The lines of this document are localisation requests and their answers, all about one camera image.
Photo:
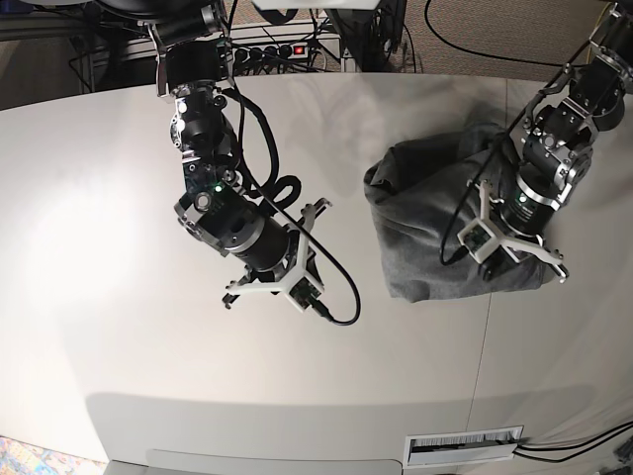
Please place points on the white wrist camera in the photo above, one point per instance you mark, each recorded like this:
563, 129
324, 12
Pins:
306, 293
479, 239

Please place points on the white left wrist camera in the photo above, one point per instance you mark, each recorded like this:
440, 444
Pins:
479, 239

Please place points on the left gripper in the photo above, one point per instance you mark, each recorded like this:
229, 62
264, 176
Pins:
519, 221

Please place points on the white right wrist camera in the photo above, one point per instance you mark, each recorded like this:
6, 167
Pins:
306, 293

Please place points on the grey T-shirt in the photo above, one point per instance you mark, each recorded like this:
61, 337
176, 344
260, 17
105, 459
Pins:
418, 202

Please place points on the black power strip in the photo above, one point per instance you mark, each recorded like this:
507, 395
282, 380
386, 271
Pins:
250, 60

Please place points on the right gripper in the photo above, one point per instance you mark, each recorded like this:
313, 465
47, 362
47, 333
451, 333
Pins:
276, 257

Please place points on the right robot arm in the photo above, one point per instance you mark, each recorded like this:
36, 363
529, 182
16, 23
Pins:
221, 205

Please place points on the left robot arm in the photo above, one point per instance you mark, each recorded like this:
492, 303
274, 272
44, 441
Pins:
561, 124

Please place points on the white cable grommet tray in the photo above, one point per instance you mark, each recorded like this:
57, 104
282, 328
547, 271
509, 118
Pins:
461, 448

